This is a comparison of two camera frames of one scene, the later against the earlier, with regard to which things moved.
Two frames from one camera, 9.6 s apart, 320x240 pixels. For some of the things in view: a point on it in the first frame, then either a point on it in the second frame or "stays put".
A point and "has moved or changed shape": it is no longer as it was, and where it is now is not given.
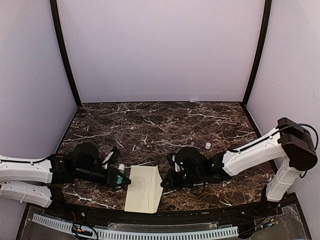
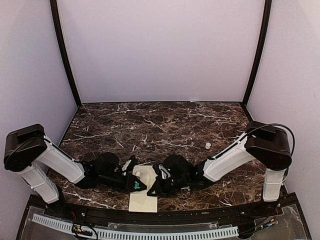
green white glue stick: x=121 y=167 has moved or changed shape
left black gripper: x=112 y=176 -> x=130 y=183
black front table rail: x=194 y=214 stays put
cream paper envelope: x=145 y=190 stays put
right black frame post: x=268 y=7 stays put
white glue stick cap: x=208 y=145 stays put
